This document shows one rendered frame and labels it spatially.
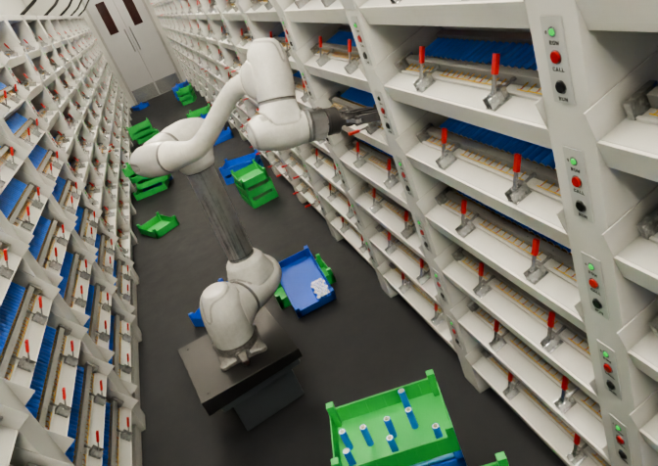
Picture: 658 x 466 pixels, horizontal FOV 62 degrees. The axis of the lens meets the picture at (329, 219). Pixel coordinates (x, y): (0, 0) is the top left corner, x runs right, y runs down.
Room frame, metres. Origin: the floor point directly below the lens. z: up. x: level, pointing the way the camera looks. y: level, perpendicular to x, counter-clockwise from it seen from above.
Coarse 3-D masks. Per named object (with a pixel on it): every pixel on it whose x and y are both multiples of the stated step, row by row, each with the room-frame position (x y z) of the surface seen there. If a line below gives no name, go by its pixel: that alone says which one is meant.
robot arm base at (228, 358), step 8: (256, 328) 1.82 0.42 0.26; (256, 336) 1.73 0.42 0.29; (248, 344) 1.68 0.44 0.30; (256, 344) 1.70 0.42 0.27; (264, 344) 1.69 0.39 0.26; (216, 352) 1.74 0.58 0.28; (224, 352) 1.68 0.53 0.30; (232, 352) 1.67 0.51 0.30; (240, 352) 1.66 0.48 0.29; (248, 352) 1.67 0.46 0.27; (256, 352) 1.67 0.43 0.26; (224, 360) 1.67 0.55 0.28; (232, 360) 1.66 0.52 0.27; (240, 360) 1.65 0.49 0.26; (248, 360) 1.64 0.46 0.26; (224, 368) 1.64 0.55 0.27
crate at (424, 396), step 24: (408, 384) 1.12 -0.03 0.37; (432, 384) 1.09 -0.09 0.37; (336, 408) 1.13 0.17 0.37; (360, 408) 1.13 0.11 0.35; (384, 408) 1.12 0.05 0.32; (432, 408) 1.06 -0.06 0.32; (336, 432) 1.09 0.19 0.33; (360, 432) 1.07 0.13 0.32; (384, 432) 1.04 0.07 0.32; (408, 432) 1.01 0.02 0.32; (432, 432) 0.99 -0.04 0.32; (336, 456) 1.00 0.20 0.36; (360, 456) 1.00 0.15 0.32; (384, 456) 0.93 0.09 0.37; (408, 456) 0.92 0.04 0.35; (432, 456) 0.92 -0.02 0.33
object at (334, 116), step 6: (330, 108) 1.47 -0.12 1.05; (336, 108) 1.47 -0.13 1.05; (330, 114) 1.45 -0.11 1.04; (336, 114) 1.45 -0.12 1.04; (342, 114) 1.49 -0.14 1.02; (354, 114) 1.47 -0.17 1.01; (330, 120) 1.44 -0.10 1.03; (336, 120) 1.44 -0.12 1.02; (342, 120) 1.44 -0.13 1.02; (330, 126) 1.44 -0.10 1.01; (336, 126) 1.44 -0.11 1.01; (330, 132) 1.45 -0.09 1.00; (336, 132) 1.45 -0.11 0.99
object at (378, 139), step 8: (336, 88) 2.05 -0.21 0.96; (344, 88) 2.05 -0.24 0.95; (328, 96) 2.04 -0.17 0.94; (336, 96) 2.03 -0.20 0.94; (320, 104) 2.03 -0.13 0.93; (328, 104) 2.04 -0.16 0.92; (344, 128) 1.84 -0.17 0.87; (352, 128) 1.72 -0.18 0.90; (360, 128) 1.67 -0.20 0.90; (360, 136) 1.68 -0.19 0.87; (368, 136) 1.59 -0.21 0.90; (376, 136) 1.55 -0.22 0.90; (384, 136) 1.44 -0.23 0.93; (376, 144) 1.56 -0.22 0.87; (384, 144) 1.47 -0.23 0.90
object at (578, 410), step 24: (456, 312) 1.34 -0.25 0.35; (480, 312) 1.32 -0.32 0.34; (480, 336) 1.24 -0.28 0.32; (504, 336) 1.19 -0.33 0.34; (504, 360) 1.12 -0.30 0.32; (528, 360) 1.08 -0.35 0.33; (528, 384) 1.02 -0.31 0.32; (552, 384) 0.98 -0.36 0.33; (552, 408) 0.92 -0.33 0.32; (576, 408) 0.89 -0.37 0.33; (576, 432) 0.86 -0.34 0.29; (600, 432) 0.81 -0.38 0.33
